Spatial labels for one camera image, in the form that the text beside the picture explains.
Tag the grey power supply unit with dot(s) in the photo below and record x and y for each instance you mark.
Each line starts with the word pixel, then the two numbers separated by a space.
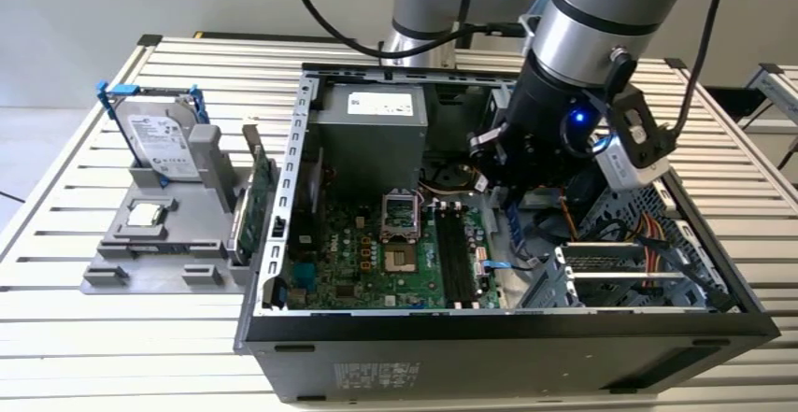
pixel 368 150

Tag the small silver wrist camera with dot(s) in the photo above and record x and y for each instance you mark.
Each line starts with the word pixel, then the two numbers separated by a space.
pixel 481 143

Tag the grey parts rack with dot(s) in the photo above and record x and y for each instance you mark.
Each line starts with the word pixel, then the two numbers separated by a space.
pixel 181 192

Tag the green graphics card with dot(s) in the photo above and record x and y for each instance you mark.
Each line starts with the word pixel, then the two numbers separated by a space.
pixel 256 206

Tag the slatted metal side table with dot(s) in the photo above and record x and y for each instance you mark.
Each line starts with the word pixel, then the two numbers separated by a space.
pixel 773 82

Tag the CPU socket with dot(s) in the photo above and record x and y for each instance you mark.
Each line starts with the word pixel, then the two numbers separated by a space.
pixel 400 259

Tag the green motherboard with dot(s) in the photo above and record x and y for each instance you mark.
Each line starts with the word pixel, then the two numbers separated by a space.
pixel 412 290

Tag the black RAM slot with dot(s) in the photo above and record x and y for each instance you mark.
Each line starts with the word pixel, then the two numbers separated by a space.
pixel 451 253
pixel 465 253

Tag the hard disk in blue carrier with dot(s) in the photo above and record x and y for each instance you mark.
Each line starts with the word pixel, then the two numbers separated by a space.
pixel 157 136

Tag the metal disk bay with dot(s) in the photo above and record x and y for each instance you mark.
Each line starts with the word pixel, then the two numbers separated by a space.
pixel 603 244

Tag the silver CPU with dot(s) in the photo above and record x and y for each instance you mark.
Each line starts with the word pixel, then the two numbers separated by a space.
pixel 145 216

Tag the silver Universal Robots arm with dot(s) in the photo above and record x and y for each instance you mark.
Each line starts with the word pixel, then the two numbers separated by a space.
pixel 593 33

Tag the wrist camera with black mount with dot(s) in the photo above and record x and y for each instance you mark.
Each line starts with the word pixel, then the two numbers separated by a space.
pixel 631 169

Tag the black case fan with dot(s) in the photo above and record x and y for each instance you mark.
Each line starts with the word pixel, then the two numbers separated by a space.
pixel 305 230

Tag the black cooler fan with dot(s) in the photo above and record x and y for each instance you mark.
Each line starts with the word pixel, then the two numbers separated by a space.
pixel 449 178

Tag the black and grey PC case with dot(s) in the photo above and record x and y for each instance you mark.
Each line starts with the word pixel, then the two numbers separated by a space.
pixel 437 365

